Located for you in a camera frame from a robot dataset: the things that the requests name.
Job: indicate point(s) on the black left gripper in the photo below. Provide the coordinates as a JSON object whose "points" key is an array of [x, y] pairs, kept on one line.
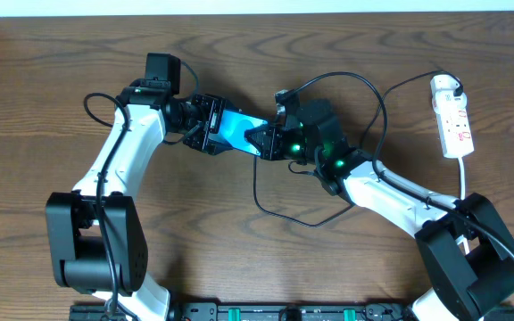
{"points": [[212, 123]]}

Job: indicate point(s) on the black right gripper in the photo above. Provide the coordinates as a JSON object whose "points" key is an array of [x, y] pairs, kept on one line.
{"points": [[274, 143]]}

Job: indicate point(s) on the blue Galaxy smartphone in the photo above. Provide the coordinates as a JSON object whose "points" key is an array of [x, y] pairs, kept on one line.
{"points": [[233, 126]]}

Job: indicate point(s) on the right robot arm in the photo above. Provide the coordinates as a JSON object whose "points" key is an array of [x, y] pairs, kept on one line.
{"points": [[466, 247]]}

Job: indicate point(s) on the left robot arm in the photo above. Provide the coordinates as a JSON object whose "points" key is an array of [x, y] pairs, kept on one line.
{"points": [[97, 244]]}

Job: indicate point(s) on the white USB charger plug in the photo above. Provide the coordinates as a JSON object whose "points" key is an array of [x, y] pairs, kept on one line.
{"points": [[444, 83]]}

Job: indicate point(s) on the white power strip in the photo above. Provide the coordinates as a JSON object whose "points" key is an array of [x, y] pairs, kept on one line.
{"points": [[454, 130]]}

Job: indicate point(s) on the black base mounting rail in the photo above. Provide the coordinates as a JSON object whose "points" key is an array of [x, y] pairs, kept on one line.
{"points": [[207, 311]]}

